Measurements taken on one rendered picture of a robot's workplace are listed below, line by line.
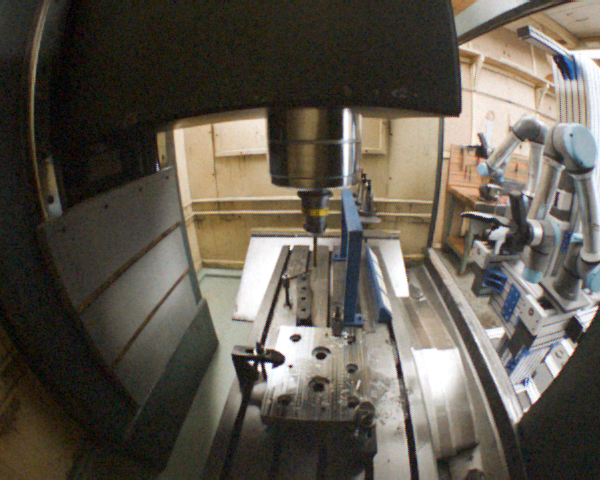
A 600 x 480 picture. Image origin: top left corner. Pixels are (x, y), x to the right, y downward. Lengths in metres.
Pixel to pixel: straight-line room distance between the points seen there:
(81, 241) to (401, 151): 1.44
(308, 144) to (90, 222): 0.43
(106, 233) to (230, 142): 1.09
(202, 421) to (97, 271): 0.66
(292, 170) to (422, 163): 1.23
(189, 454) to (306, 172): 0.91
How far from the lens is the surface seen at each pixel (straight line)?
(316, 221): 0.47
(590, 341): 0.73
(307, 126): 0.38
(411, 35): 0.37
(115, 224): 0.63
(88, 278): 0.58
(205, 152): 1.63
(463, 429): 0.98
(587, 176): 0.87
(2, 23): 0.60
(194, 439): 1.01
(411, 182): 1.56
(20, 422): 1.04
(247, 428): 0.67
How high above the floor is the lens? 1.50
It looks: 24 degrees down
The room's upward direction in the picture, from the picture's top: 2 degrees counter-clockwise
